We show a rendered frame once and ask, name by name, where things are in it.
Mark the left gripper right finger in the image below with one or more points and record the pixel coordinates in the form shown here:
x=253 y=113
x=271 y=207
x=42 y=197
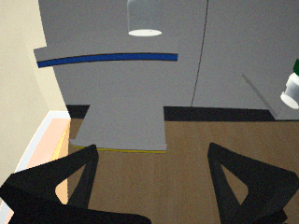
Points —
x=270 y=187

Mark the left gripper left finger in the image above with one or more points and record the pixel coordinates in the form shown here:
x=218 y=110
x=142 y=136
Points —
x=42 y=180

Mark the clear glass bottle with yellow cap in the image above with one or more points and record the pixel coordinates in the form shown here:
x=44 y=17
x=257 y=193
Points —
x=145 y=17

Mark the white bottle with green cap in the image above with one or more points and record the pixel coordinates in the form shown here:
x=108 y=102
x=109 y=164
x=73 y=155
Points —
x=290 y=95

